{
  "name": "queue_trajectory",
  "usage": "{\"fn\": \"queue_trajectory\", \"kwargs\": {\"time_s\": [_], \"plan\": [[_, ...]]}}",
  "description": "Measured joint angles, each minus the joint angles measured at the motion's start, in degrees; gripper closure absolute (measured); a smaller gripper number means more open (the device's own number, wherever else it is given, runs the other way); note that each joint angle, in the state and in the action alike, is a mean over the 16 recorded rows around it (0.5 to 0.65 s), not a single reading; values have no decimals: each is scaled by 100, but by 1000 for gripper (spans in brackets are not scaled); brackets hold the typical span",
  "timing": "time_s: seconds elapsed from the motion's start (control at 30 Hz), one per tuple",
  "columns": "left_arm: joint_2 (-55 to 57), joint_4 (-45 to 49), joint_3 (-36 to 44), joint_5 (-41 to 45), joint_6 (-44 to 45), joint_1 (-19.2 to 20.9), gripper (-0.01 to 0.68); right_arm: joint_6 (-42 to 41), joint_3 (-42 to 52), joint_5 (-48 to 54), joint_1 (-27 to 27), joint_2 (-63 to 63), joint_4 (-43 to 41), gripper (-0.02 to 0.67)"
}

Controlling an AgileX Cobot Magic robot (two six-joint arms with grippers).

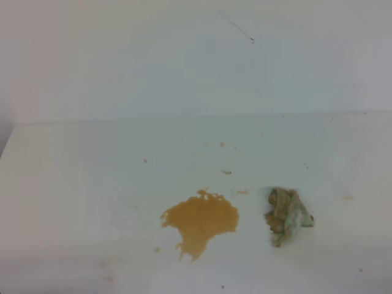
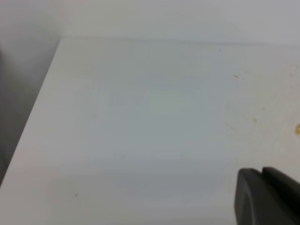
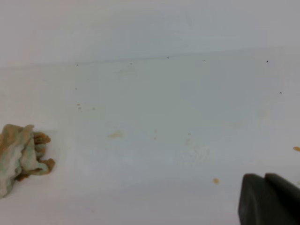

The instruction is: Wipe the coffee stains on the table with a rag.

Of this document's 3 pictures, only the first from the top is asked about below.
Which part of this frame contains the brown coffee stain puddle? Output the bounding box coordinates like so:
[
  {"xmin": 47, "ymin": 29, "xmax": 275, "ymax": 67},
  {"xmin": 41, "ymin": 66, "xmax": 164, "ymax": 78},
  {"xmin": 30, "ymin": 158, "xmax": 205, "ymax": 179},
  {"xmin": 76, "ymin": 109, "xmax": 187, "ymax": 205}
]
[{"xmin": 160, "ymin": 189, "xmax": 239, "ymax": 263}]

